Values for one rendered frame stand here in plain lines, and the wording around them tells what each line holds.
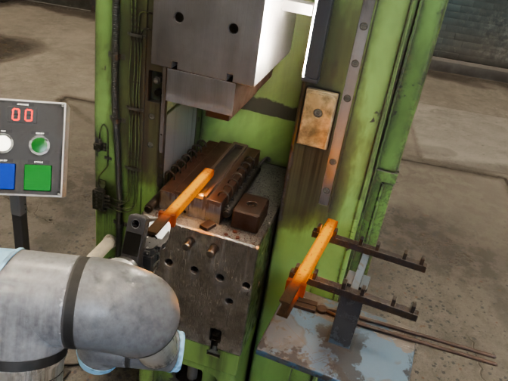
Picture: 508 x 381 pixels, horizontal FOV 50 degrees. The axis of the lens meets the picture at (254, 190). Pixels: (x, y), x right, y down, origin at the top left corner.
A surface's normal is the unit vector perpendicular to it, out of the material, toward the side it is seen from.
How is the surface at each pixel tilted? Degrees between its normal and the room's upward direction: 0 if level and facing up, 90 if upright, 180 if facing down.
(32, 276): 23
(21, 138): 60
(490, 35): 89
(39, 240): 0
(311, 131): 90
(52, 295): 43
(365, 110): 90
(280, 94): 90
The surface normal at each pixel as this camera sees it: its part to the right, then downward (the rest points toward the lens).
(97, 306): 0.38, -0.08
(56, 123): 0.19, 0.00
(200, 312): -0.29, 0.44
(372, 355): 0.13, -0.86
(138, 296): 0.73, -0.36
